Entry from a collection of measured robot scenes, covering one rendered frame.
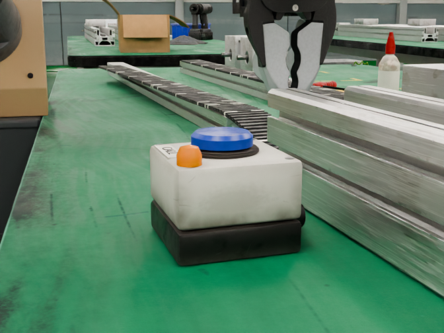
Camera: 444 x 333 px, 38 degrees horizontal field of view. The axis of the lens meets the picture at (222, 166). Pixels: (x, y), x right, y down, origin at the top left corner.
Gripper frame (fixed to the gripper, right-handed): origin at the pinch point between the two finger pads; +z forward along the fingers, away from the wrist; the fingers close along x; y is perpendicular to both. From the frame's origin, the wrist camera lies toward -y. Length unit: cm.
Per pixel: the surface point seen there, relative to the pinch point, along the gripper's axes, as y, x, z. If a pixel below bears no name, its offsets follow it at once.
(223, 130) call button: -19.3, 13.2, -1.2
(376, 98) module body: -12.5, -2.0, -1.7
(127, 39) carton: 205, -19, 0
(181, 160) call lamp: -22.6, 16.8, -0.2
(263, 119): 10.5, -1.2, 3.2
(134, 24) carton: 203, -22, -6
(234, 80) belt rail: 65, -16, 4
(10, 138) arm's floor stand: 39.1, 27.0, 8.2
